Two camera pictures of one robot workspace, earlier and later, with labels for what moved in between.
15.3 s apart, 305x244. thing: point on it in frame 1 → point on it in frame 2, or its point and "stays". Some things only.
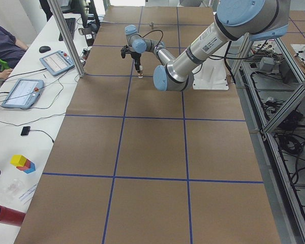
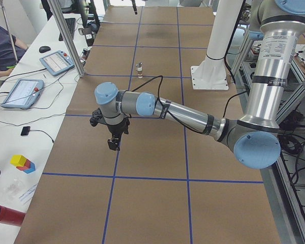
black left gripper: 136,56 → 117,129
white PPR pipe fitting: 141,74 stays
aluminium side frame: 276,92 stays
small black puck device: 25,130 stays
